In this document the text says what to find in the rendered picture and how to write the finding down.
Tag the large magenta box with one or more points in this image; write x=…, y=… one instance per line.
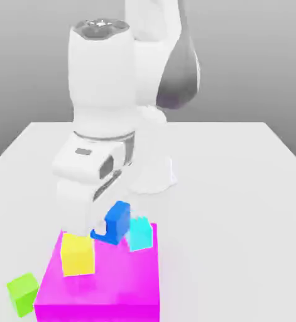
x=112, y=286

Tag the small yellow cube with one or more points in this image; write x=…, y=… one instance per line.
x=77, y=255

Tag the small blue cube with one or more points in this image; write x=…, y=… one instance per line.
x=117, y=221

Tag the small cyan cube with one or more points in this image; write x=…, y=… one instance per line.
x=140, y=235

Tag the small green cube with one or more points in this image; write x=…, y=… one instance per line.
x=22, y=294

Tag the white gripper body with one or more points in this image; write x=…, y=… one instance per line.
x=73, y=206

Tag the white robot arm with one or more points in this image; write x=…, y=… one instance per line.
x=100, y=83

